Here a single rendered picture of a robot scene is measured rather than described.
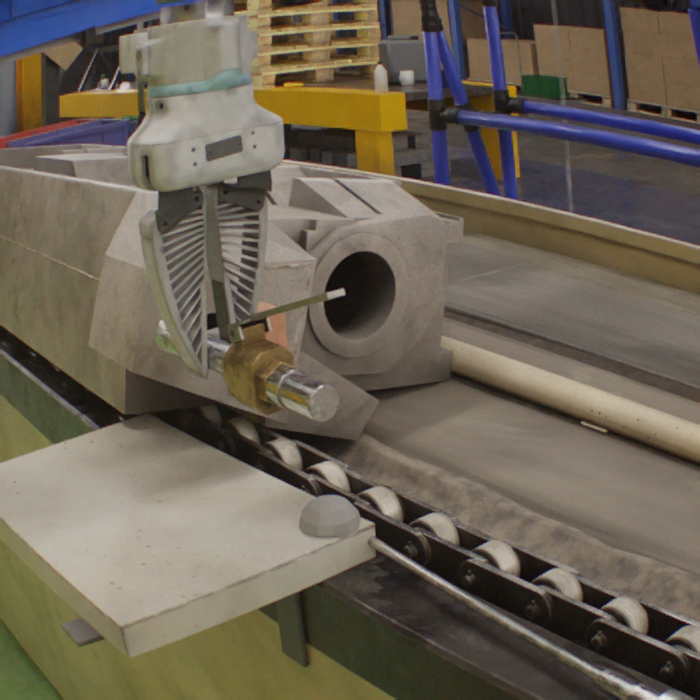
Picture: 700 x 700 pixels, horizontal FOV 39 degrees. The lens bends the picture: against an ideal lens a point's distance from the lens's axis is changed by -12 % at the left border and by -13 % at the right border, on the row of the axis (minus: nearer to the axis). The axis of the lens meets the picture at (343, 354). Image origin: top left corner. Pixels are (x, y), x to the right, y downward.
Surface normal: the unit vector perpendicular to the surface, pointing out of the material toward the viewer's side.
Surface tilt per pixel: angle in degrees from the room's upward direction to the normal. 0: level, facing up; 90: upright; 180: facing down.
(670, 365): 0
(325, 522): 52
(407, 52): 90
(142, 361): 90
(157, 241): 90
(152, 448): 0
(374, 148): 90
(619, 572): 43
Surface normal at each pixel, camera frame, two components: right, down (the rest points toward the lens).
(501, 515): -0.67, -0.44
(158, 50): -0.12, 0.33
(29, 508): -0.06, -0.94
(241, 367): -0.80, 0.24
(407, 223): 0.60, 0.23
